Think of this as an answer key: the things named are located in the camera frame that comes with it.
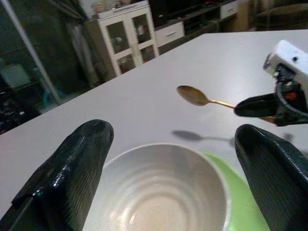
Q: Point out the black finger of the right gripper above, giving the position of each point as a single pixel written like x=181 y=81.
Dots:
x=257 y=107

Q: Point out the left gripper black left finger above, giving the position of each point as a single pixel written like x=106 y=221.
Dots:
x=62 y=178

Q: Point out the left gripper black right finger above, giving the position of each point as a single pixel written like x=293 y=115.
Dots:
x=276 y=183

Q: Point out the bronze metal spoon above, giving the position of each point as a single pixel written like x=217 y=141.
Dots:
x=192 y=95

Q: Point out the light green plate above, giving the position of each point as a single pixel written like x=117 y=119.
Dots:
x=238 y=192

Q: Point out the white ceramic bowl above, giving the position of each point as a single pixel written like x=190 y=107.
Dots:
x=156 y=192

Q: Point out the white drawer unit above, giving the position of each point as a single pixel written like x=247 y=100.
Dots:
x=168 y=33
x=229 y=9

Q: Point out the glass sliding door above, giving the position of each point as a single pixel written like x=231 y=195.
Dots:
x=33 y=48

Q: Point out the white glass door cabinet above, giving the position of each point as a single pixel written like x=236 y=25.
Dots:
x=127 y=19

